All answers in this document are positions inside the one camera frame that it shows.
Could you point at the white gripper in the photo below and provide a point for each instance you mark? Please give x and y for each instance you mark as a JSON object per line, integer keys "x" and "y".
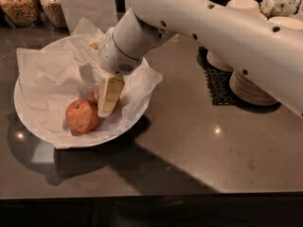
{"x": 115, "y": 60}

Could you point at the red apple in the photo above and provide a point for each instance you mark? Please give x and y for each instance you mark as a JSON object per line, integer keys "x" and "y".
{"x": 82, "y": 115}
{"x": 95, "y": 94}

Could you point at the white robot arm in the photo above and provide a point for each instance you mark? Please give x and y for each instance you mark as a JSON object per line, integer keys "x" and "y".
{"x": 268, "y": 54}

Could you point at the white bowl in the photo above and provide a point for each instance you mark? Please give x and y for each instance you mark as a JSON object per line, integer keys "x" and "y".
{"x": 28, "y": 117}

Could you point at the white tissue paper liner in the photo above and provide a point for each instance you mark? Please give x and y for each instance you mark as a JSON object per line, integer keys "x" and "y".
{"x": 53, "y": 76}

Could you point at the left white paper bag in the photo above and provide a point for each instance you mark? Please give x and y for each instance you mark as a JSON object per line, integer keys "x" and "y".
{"x": 102, "y": 13}

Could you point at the right cereal jar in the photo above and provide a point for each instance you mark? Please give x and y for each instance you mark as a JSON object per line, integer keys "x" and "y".
{"x": 53, "y": 11}

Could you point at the cereal jar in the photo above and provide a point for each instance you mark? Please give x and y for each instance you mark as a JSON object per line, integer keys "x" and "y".
{"x": 53, "y": 11}
{"x": 21, "y": 12}

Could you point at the left cereal jar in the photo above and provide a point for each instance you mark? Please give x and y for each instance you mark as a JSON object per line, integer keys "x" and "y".
{"x": 21, "y": 12}

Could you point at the black rubber mat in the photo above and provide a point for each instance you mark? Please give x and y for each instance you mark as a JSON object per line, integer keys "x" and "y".
{"x": 217, "y": 82}

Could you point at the front stack paper bowls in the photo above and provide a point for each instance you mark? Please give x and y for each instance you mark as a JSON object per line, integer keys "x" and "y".
{"x": 247, "y": 90}

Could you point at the stack paper bowls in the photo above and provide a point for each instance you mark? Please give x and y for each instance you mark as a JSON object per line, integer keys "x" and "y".
{"x": 247, "y": 90}
{"x": 250, "y": 7}

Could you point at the rear stack paper bowls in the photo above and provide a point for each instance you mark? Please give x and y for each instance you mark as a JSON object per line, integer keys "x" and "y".
{"x": 250, "y": 7}

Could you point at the bundle of wrapped packets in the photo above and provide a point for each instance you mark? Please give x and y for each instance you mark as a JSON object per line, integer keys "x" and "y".
{"x": 284, "y": 8}

